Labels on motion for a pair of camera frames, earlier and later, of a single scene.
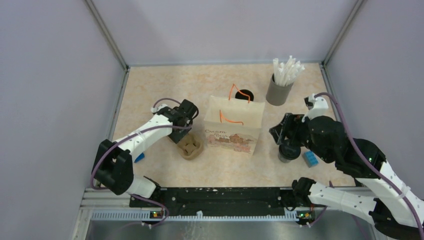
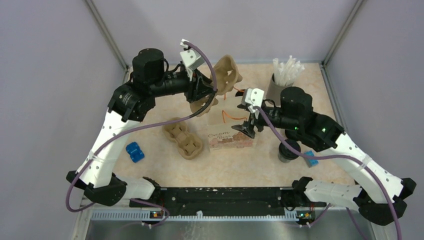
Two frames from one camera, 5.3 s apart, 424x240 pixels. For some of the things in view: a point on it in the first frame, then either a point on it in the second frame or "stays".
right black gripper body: (299, 134) -> (249, 125)
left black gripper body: (177, 135) -> (192, 95)
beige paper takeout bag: (234, 124) stays
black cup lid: (289, 150) stays
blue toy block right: (310, 158) stays
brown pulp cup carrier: (190, 147) stays
